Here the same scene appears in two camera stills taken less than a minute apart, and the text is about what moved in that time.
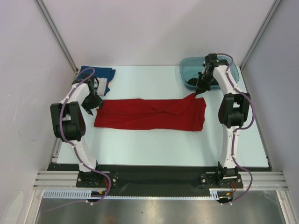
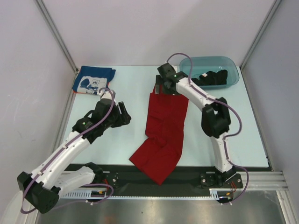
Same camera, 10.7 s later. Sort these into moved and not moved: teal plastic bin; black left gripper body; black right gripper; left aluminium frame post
Moved: black left gripper body; black right gripper
Not moved: left aluminium frame post; teal plastic bin
